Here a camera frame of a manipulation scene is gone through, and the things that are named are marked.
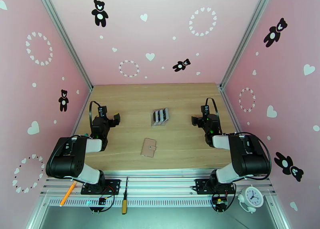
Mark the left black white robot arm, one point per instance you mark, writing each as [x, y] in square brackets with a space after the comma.
[65, 158]

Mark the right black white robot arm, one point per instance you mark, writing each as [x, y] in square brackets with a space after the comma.
[247, 158]

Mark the clear acrylic card stand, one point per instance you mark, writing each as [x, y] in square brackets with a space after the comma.
[153, 122]

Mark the orange pencil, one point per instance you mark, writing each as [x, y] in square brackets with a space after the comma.
[65, 198]

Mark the white alarm clock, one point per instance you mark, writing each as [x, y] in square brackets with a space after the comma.
[253, 197]

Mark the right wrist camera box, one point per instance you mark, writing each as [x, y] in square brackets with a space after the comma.
[205, 110]

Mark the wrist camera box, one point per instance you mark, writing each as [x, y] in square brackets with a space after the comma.
[102, 111]
[205, 110]

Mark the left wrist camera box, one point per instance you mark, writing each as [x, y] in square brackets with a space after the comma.
[102, 111]

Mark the aluminium side rail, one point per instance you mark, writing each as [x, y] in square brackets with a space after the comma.
[83, 108]
[228, 105]

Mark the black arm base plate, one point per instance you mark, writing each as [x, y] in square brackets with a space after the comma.
[112, 185]
[200, 185]

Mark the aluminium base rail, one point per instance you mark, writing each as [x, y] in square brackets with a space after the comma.
[162, 183]

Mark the aluminium frame post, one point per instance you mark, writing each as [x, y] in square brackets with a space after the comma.
[62, 33]
[248, 30]

